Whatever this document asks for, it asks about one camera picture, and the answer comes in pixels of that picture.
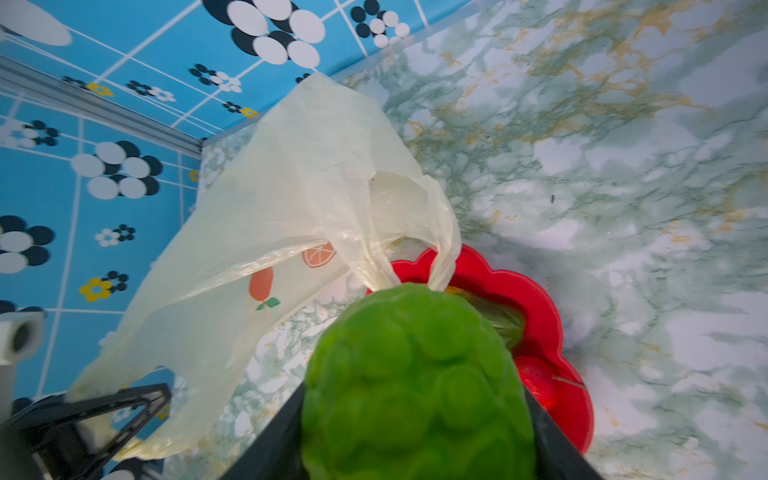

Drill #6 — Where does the red flower-shaped plate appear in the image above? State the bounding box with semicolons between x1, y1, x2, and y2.
367;243;595;455

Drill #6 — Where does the green fruit in plate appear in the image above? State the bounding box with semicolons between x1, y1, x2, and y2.
445;286;526;350

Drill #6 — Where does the green custard apple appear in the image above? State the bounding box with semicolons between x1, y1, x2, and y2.
301;283;537;479

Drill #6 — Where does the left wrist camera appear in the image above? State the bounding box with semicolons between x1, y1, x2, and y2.
0;311;46;367

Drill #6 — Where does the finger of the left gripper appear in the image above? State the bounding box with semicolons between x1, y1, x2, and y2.
1;383;171;479

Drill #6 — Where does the red yellow mango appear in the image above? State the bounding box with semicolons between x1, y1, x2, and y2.
514;356;558;412

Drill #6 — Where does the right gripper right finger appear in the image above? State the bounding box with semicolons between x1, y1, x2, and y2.
524;389;603;480

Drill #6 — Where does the left aluminium corner post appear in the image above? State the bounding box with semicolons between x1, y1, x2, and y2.
1;56;203;158

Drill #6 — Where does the translucent cream plastic bag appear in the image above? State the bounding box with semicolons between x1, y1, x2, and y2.
67;74;462;460

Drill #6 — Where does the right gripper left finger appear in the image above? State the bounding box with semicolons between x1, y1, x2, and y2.
221;383;308;480

